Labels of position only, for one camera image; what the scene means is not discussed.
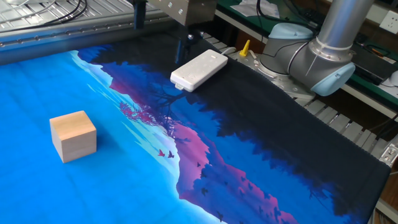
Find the white power strip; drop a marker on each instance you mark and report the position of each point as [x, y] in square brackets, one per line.
[199, 70]

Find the mountain landscape print cloth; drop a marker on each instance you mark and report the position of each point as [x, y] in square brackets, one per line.
[248, 124]

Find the silver UR5 robot arm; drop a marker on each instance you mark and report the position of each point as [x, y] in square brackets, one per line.
[326, 56]

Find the yellow plastic nozzle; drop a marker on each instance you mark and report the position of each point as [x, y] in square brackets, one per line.
[245, 49]

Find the white wall socket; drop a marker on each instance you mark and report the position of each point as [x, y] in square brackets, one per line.
[390, 22]

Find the silver grey gripper body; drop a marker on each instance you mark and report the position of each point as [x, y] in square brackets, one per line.
[183, 11]

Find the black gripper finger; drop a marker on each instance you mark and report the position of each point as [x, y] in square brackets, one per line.
[140, 15]
[183, 46]

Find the metal corner bracket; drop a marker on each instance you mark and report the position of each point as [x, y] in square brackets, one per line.
[390, 154]

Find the aluminium frame rail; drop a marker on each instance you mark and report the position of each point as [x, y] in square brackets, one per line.
[62, 40]

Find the white paper sheets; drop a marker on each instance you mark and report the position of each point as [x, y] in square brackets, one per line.
[255, 8]

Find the white computer mouse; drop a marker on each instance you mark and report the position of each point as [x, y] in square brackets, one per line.
[395, 78]

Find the light wooden cube block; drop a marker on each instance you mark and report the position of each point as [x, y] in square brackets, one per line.
[73, 137]

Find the black flat device box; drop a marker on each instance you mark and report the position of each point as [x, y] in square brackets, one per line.
[370, 67]

